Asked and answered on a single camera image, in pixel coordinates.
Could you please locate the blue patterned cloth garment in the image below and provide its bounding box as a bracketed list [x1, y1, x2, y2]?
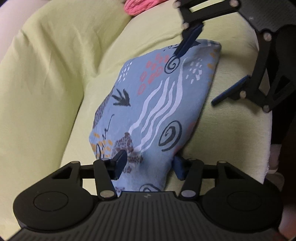
[89, 39, 221, 194]

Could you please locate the pink knitted cloth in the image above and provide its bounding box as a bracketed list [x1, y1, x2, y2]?
[124, 0, 167, 16]

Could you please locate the light green sofa cover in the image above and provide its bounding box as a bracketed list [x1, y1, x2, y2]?
[1, 1, 271, 239]

